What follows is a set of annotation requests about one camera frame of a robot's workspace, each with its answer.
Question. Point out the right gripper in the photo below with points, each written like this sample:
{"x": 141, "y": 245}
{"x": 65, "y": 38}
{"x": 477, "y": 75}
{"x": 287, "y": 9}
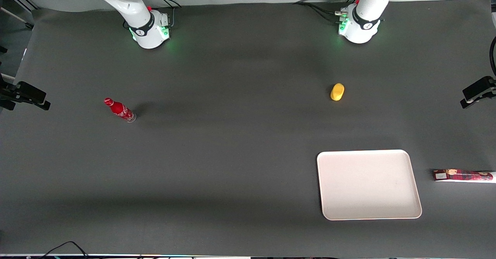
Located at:
{"x": 24, "y": 92}

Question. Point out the red cookie box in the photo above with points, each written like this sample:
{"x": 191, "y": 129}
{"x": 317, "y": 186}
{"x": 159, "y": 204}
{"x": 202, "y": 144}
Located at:
{"x": 465, "y": 175}

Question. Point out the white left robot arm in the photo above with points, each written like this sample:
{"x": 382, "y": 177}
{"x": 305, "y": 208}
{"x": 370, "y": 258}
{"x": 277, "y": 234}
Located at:
{"x": 366, "y": 18}

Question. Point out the white rectangular tray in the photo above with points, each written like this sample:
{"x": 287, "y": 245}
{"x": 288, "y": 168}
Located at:
{"x": 368, "y": 185}

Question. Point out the red cola bottle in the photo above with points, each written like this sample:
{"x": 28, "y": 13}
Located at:
{"x": 119, "y": 109}

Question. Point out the yellow lemon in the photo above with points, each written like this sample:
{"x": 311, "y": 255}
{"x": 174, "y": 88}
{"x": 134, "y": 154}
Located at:
{"x": 337, "y": 92}

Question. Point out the dark grey table cloth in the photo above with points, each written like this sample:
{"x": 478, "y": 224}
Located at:
{"x": 232, "y": 135}

